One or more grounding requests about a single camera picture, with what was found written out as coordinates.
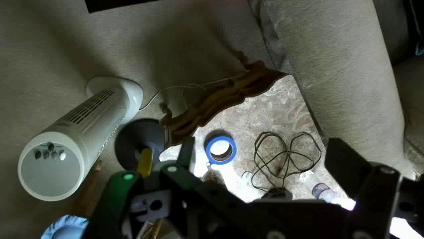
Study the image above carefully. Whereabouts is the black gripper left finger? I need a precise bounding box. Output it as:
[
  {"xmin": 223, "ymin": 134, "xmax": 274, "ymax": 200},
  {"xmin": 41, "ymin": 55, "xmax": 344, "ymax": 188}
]
[{"xmin": 160, "ymin": 136, "xmax": 249, "ymax": 239}]

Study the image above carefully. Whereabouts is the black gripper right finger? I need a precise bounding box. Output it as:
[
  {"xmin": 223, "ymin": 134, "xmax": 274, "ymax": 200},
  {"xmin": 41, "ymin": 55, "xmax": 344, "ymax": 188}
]
[{"xmin": 325, "ymin": 136, "xmax": 401, "ymax": 239}]

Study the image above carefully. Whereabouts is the blue seal tape roll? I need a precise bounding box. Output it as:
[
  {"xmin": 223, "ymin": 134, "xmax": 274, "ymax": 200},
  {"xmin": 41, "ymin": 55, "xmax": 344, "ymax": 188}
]
[{"xmin": 203, "ymin": 131, "xmax": 238, "ymax": 166}]

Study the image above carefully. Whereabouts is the small clear plastic bottle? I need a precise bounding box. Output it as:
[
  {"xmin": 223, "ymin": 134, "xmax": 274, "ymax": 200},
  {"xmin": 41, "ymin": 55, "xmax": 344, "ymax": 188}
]
[{"xmin": 299, "ymin": 171, "xmax": 356, "ymax": 211}]

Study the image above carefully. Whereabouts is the marble top wooden side table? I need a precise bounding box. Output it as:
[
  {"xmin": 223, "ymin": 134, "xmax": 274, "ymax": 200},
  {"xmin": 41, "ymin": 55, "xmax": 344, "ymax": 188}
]
[{"xmin": 158, "ymin": 59, "xmax": 359, "ymax": 211}]

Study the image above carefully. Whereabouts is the beige fabric sofa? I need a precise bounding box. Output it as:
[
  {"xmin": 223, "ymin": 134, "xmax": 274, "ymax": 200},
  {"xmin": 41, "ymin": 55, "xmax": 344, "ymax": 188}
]
[{"xmin": 246, "ymin": 0, "xmax": 424, "ymax": 177}]

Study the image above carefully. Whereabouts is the white tower fan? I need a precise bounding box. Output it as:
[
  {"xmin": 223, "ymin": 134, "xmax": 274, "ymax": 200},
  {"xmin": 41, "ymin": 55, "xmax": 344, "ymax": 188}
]
[{"xmin": 16, "ymin": 75, "xmax": 144, "ymax": 203}]

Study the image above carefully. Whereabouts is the thin black coiled cable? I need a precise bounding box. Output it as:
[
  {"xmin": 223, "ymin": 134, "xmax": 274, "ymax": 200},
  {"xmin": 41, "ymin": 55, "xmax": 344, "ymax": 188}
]
[{"xmin": 250, "ymin": 130, "xmax": 325, "ymax": 192}]

